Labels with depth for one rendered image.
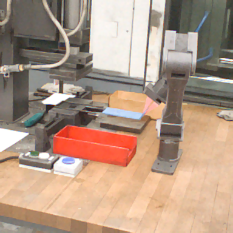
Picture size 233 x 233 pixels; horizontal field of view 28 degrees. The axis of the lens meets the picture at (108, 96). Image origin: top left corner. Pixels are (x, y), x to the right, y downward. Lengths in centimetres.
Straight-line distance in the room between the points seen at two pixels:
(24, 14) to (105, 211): 79
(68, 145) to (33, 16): 48
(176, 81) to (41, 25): 56
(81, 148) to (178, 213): 41
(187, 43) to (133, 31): 95
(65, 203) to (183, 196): 33
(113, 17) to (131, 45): 16
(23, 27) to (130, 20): 72
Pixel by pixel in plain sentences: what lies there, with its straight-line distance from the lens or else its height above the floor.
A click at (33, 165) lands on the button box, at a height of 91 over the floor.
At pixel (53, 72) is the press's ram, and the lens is 162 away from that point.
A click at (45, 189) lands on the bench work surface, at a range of 131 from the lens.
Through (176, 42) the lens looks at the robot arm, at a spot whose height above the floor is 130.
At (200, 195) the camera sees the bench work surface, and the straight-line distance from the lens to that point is 134.
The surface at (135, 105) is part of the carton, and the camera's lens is 190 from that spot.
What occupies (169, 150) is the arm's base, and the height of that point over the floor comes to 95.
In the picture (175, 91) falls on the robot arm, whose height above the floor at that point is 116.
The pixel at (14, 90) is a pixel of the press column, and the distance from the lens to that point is 176.
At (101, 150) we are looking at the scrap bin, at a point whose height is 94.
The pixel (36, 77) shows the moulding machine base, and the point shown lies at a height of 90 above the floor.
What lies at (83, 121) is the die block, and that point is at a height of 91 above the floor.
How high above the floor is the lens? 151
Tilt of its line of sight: 16 degrees down
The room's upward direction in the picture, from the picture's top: 3 degrees clockwise
